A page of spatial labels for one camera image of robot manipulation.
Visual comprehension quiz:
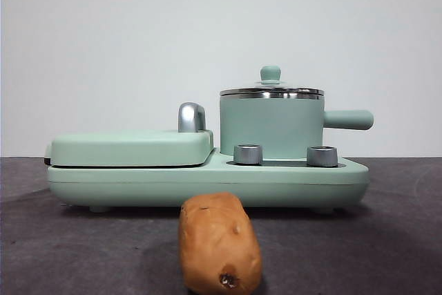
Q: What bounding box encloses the silver control knob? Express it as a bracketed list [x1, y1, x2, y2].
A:
[233, 144, 263, 165]
[306, 145, 339, 167]

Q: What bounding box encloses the mint green griddle cover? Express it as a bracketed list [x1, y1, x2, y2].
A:
[44, 129, 215, 168]

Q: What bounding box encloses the mint green steamer pot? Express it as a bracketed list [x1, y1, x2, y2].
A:
[219, 91, 374, 158]

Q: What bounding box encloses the glass lid with green knob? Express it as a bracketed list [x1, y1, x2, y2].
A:
[219, 65, 325, 97]

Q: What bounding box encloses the mint green breakfast machine base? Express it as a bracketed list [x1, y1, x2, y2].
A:
[47, 148, 370, 213]

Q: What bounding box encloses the brown potato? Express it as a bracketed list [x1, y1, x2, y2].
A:
[177, 191, 262, 292]

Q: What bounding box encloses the silver griddle cover handle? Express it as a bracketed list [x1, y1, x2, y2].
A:
[177, 102, 208, 133]

